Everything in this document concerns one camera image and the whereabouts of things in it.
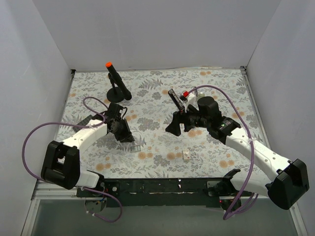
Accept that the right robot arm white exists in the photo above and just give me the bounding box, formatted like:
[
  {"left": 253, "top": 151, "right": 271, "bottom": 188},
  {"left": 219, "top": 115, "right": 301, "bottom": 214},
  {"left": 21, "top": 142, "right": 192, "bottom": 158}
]
[{"left": 165, "top": 91, "right": 309, "bottom": 209}]

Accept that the beige stapler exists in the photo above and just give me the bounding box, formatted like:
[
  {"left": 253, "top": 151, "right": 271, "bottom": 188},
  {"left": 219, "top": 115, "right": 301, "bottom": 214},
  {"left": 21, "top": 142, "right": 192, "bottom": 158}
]
[{"left": 193, "top": 87, "right": 205, "bottom": 101}]

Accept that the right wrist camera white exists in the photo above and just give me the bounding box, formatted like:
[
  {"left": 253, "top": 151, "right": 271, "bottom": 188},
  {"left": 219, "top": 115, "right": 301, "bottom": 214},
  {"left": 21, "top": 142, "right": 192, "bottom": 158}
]
[{"left": 180, "top": 91, "right": 196, "bottom": 111}]

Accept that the black stapler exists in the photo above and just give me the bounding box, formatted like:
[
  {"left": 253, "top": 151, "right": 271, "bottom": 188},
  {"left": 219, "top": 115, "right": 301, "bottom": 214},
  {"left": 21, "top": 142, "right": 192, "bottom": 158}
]
[{"left": 168, "top": 88, "right": 185, "bottom": 114}]

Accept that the floral patterned table mat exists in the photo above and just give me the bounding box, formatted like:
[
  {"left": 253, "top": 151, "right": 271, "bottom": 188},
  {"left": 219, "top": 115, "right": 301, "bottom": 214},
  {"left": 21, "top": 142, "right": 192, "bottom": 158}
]
[{"left": 48, "top": 68, "right": 274, "bottom": 179}]

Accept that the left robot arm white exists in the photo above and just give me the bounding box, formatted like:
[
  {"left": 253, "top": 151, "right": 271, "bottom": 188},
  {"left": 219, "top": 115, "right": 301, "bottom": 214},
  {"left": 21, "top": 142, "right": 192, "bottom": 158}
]
[{"left": 41, "top": 103, "right": 134, "bottom": 197}]

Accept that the small staple box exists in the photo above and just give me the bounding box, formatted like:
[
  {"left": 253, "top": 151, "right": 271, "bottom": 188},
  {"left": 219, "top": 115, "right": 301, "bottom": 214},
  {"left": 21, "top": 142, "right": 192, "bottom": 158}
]
[{"left": 182, "top": 149, "right": 191, "bottom": 161}]

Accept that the black microphone on stand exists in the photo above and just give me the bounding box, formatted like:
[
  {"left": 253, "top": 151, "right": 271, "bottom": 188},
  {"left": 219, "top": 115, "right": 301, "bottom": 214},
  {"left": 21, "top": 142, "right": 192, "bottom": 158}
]
[{"left": 105, "top": 62, "right": 132, "bottom": 103}]

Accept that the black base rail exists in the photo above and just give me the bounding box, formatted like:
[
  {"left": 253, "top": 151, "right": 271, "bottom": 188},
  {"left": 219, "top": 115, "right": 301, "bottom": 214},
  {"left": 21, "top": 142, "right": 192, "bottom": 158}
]
[{"left": 76, "top": 178, "right": 253, "bottom": 209}]

